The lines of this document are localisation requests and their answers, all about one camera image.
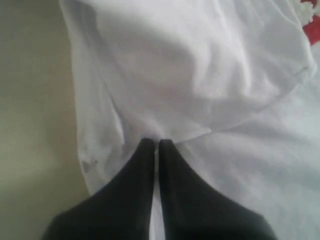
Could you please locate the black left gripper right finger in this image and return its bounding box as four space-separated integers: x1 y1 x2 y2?
158 139 275 240

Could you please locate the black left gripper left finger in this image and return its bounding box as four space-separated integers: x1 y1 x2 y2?
42 138 155 240

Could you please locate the white shirt with red print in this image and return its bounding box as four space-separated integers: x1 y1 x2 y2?
59 0 320 240

